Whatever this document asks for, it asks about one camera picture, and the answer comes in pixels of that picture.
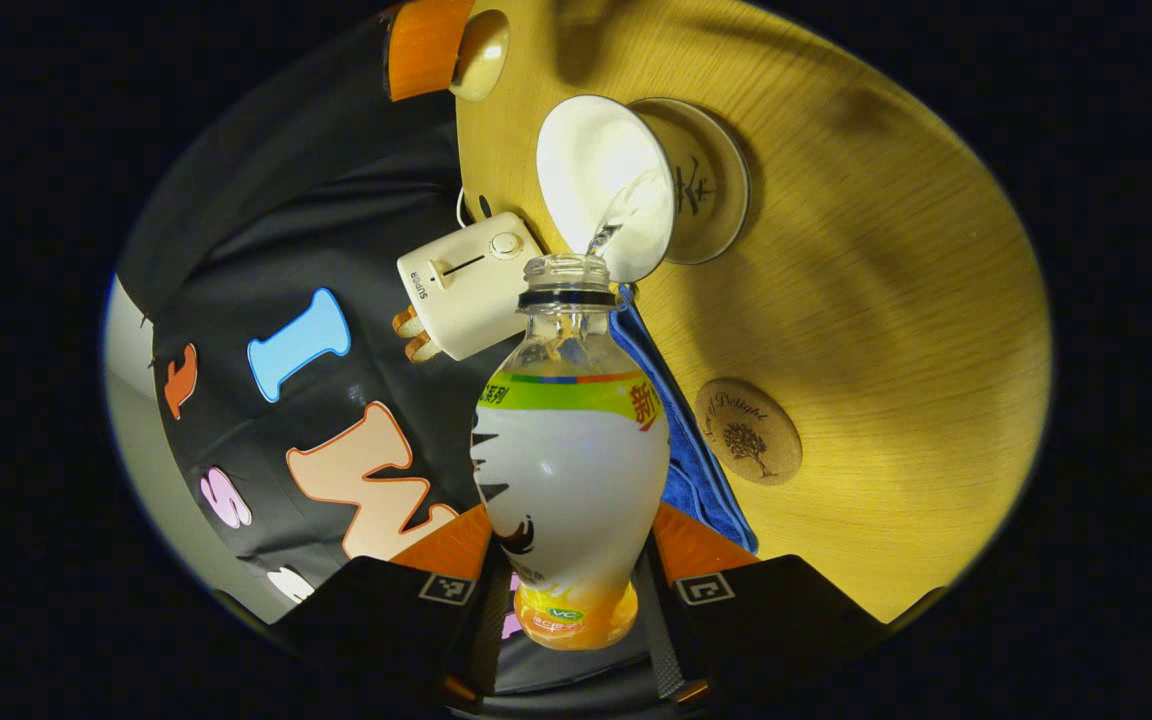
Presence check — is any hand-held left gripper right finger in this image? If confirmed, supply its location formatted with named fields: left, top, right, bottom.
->
left=651, top=500, right=887, bottom=701

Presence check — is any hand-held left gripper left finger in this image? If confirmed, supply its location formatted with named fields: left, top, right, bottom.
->
left=271, top=503, right=497, bottom=701

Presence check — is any cream teacup lid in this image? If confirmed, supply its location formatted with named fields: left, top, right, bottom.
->
left=449, top=10, right=512, bottom=102

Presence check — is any round cork coaster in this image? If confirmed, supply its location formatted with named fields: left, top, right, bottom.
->
left=694, top=378, right=803, bottom=487

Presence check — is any cream ceramic teacup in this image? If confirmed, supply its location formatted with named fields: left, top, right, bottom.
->
left=536, top=95, right=677, bottom=284

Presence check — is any clear labelled water bottle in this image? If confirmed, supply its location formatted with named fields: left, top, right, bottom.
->
left=470, top=253, right=672, bottom=652

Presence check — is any black backdrop cloth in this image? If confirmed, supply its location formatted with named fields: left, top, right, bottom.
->
left=116, top=10, right=657, bottom=696

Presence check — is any blue towel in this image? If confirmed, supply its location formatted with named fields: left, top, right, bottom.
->
left=608, top=285, right=760, bottom=556

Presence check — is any white toaster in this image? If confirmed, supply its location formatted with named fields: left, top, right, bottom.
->
left=397, top=211, right=544, bottom=362

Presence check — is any cream ceramic saucer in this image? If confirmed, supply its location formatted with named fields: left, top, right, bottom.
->
left=626, top=97, right=751, bottom=266

